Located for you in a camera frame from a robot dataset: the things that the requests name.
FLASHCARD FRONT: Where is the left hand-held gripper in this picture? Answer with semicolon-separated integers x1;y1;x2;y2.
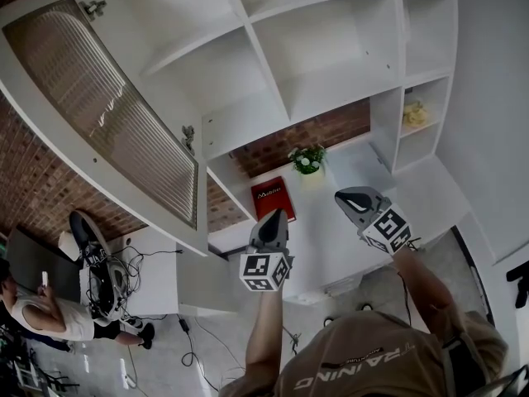
238;208;296;294

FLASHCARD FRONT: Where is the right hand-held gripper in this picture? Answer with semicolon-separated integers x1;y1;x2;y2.
333;185;415;256

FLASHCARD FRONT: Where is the white ribbed-glass cabinet door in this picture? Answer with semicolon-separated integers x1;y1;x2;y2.
0;0;210;258

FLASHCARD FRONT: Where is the person's right forearm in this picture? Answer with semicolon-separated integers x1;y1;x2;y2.
390;244;462;349

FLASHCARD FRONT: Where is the person's left forearm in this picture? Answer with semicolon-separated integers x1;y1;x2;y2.
243;289;287;388

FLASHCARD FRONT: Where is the metal cabinet hinge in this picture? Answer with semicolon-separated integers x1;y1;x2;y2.
181;124;197;157
79;0;108;18

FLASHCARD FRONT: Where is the white open shelf cabinet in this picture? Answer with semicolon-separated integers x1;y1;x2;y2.
78;0;460;239

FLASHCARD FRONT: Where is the red book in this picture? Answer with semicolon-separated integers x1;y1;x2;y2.
250;175;298;223

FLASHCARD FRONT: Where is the potted white-flower plant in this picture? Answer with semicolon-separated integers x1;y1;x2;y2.
287;143;330;189

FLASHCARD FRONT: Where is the white low side table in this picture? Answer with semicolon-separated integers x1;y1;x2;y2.
78;225;183;318

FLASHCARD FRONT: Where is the yellow ornament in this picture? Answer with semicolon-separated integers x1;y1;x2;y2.
402;98;430;127

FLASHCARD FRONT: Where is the person's tan printed shirt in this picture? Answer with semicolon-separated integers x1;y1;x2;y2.
217;309;510;397

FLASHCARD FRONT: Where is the dark grey flat panel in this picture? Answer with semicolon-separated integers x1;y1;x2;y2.
5;227;83;304

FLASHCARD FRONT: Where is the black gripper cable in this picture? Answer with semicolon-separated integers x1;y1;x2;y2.
395;270;414;327

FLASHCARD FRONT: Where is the black floor cable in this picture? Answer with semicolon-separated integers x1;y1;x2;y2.
180;316;249;393

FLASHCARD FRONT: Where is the black bracket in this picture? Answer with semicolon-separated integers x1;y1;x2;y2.
505;257;529;310

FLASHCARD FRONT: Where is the tangle of black and white cables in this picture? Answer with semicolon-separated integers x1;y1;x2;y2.
80;241;185;326

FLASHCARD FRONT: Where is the grey shoulder strap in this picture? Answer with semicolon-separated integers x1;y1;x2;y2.
440;335;465;397

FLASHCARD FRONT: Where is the black ring-shaped stand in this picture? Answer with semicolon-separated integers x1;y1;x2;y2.
68;209;112;264

